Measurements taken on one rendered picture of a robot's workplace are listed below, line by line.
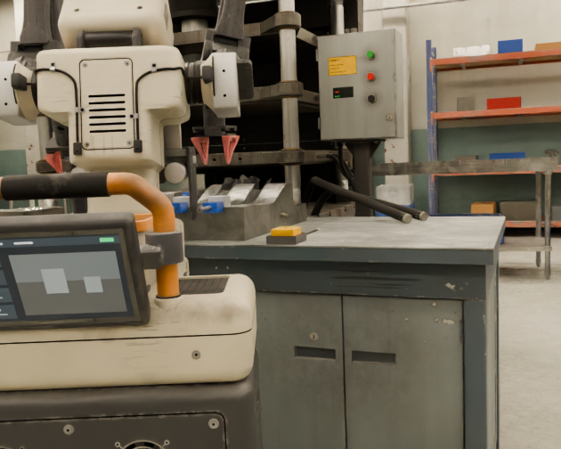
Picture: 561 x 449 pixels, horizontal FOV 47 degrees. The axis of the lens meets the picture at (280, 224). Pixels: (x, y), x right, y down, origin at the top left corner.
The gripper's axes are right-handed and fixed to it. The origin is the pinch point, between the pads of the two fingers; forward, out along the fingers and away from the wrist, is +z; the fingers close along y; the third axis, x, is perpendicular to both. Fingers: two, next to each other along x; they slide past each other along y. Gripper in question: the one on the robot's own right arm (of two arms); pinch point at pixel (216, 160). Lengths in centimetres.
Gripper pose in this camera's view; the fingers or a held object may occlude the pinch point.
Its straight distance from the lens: 172.3
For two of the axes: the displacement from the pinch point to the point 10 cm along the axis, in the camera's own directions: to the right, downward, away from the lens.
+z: 0.4, 9.9, 1.3
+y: -9.3, -0.1, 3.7
